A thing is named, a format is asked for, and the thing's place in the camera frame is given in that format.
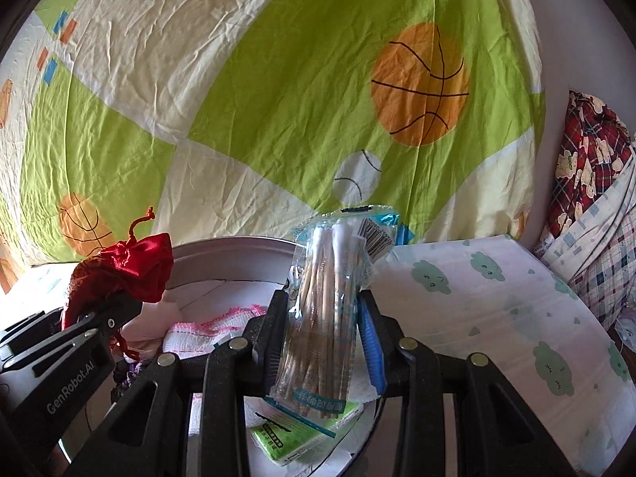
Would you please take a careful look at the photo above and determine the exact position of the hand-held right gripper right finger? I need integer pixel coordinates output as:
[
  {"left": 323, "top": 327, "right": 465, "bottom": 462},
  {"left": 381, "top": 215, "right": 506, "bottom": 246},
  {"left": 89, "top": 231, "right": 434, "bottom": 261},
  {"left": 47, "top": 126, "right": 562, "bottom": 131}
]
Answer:
[{"left": 357, "top": 289, "right": 580, "bottom": 477}]

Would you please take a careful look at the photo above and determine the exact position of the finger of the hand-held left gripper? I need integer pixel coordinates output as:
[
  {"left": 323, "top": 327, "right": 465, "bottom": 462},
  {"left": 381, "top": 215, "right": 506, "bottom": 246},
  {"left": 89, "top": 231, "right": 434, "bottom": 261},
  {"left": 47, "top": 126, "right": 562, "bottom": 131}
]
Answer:
[
  {"left": 0, "top": 325, "right": 117, "bottom": 383},
  {"left": 0, "top": 295, "right": 144, "bottom": 353}
]

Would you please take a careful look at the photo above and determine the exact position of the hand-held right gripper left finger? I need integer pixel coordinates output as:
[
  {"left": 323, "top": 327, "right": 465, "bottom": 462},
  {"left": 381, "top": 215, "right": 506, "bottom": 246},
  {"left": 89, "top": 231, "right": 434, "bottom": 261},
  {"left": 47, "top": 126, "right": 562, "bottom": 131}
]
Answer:
[{"left": 64, "top": 288, "right": 291, "bottom": 477}]

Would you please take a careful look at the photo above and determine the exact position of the cotton swab packet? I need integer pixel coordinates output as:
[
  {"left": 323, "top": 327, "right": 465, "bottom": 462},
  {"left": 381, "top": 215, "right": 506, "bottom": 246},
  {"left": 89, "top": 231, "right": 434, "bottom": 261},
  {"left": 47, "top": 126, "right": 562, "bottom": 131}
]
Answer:
[{"left": 263, "top": 205, "right": 402, "bottom": 439}]

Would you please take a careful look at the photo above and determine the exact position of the red satin drawstring pouch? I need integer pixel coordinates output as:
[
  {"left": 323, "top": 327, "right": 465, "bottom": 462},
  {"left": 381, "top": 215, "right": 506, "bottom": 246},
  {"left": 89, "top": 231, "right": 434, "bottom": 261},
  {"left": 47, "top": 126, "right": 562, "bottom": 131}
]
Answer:
[{"left": 60, "top": 206, "right": 175, "bottom": 363}]

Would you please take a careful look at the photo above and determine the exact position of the white gauze cloth pink trim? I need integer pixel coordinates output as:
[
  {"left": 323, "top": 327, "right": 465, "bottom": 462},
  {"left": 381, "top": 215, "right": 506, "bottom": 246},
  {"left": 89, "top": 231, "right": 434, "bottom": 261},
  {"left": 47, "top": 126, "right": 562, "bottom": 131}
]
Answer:
[{"left": 161, "top": 303, "right": 269, "bottom": 359}]

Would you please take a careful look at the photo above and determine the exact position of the round metal basin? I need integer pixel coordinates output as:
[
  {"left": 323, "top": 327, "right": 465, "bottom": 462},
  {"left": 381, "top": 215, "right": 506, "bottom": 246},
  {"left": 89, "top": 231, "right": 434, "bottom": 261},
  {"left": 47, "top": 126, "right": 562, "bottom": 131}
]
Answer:
[{"left": 114, "top": 236, "right": 393, "bottom": 477}]

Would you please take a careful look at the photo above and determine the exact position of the pale pink cloth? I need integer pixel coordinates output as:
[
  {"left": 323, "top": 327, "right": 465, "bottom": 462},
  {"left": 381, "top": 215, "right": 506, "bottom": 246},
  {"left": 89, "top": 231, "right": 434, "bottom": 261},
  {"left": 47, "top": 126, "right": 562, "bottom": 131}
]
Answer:
[{"left": 122, "top": 298, "right": 172, "bottom": 353}]

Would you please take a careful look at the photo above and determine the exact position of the dark purple cloth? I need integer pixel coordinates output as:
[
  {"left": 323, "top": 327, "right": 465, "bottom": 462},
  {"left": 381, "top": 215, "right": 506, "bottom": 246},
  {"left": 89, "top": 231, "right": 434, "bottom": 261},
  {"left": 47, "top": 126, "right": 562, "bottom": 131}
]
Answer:
[{"left": 112, "top": 358, "right": 150, "bottom": 398}]

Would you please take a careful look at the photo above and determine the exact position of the green tissue packet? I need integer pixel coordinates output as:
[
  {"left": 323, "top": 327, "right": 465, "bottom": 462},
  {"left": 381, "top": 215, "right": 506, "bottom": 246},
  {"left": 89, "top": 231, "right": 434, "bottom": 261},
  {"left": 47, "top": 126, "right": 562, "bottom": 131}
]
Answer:
[{"left": 250, "top": 400, "right": 366, "bottom": 468}]

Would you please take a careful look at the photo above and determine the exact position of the cloud-print bed sheet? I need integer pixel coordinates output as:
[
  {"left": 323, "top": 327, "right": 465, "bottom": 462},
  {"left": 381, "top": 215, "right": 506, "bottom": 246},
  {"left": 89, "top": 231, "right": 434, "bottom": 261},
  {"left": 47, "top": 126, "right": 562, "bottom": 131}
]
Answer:
[{"left": 0, "top": 233, "right": 632, "bottom": 475}]

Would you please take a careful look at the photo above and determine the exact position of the light checkered cloth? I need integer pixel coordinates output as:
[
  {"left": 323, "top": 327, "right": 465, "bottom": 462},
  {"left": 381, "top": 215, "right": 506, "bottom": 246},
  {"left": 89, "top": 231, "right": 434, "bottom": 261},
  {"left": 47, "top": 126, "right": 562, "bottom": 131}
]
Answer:
[{"left": 534, "top": 154, "right": 636, "bottom": 343}]

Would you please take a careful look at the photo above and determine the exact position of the ball-printed green cream sheet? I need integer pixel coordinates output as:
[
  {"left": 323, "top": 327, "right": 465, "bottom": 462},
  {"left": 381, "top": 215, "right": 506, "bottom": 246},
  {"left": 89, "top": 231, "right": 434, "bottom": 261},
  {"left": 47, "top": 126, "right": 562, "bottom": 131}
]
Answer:
[{"left": 0, "top": 0, "right": 547, "bottom": 266}]

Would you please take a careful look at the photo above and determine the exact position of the red plaid bear-print cloth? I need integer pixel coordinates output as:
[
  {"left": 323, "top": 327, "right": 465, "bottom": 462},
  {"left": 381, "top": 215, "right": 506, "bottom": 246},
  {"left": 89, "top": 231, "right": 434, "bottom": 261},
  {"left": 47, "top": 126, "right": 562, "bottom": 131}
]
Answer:
[{"left": 547, "top": 88, "right": 636, "bottom": 254}]

